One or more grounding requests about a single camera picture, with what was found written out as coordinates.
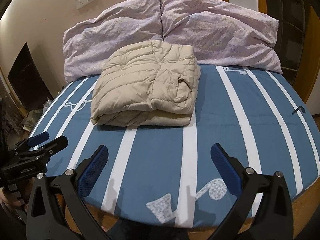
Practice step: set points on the person's left hand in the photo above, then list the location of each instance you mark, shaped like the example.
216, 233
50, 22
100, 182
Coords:
10, 201

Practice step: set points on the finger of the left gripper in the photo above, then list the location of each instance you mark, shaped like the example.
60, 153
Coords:
33, 141
53, 144

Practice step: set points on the lilac floral duvet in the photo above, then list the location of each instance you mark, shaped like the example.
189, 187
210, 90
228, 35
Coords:
221, 33

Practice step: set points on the black television screen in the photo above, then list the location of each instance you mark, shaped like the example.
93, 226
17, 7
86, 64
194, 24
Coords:
27, 83

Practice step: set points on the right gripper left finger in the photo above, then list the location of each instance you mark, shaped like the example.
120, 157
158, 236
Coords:
45, 219

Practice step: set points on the blue white striped bed sheet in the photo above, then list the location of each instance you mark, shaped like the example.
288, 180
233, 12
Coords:
165, 175

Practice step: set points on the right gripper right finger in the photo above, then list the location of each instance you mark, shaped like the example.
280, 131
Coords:
274, 217

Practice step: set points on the beige quilted down jacket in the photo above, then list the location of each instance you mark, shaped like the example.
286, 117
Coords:
152, 83

